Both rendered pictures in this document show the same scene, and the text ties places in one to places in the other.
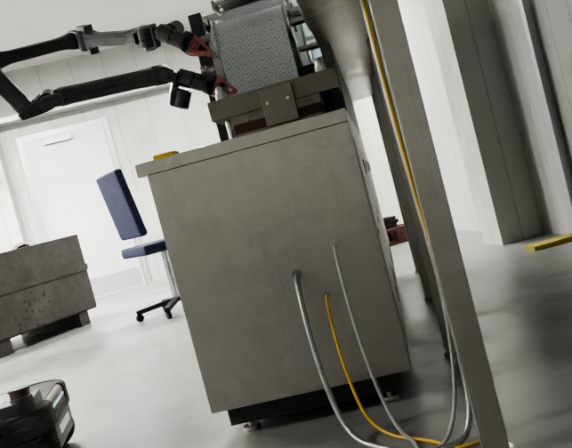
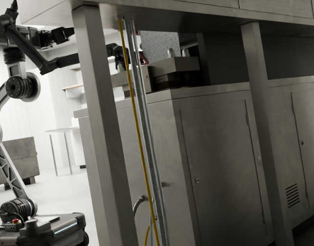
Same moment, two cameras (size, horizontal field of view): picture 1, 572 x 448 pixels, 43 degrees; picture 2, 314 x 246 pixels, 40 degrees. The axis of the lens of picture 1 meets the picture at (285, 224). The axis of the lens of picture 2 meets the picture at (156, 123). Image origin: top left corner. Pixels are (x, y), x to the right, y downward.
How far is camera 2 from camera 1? 1.38 m
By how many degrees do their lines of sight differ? 36
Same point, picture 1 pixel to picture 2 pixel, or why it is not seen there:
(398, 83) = (89, 101)
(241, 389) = not seen: outside the picture
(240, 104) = (125, 77)
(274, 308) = not seen: hidden behind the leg
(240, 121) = (126, 89)
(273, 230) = (131, 166)
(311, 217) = not seen: hidden behind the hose
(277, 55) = (169, 39)
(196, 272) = (96, 181)
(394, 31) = (87, 61)
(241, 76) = (151, 52)
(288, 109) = (146, 85)
